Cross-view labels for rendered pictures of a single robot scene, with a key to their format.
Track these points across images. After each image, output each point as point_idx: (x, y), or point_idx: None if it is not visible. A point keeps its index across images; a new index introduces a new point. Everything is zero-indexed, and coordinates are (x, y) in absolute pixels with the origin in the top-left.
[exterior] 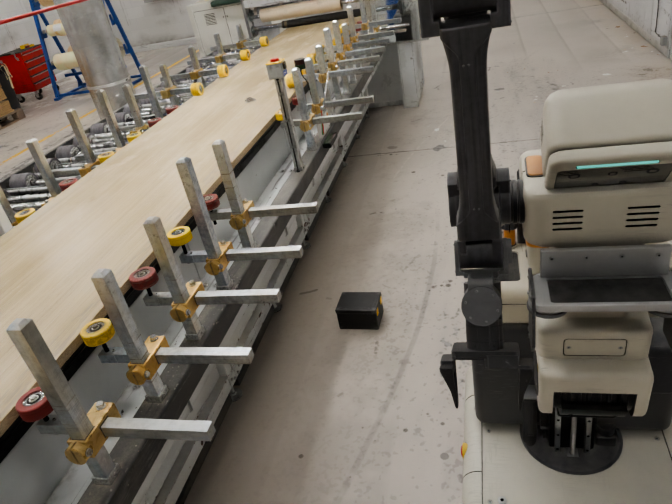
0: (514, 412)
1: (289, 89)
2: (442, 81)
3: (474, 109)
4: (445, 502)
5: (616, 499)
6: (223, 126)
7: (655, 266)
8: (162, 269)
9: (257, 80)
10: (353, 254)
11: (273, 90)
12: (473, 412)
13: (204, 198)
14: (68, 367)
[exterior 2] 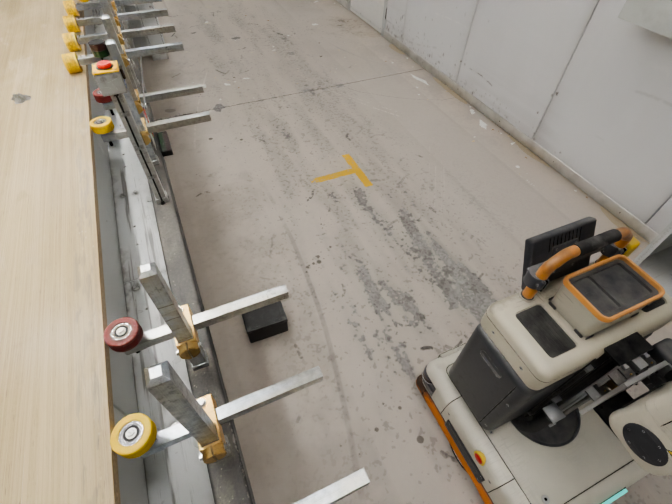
0: (516, 416)
1: (73, 76)
2: (175, 27)
3: None
4: (447, 484)
5: (601, 451)
6: (13, 156)
7: None
8: None
9: (0, 57)
10: (209, 249)
11: (46, 77)
12: (467, 418)
13: (114, 331)
14: None
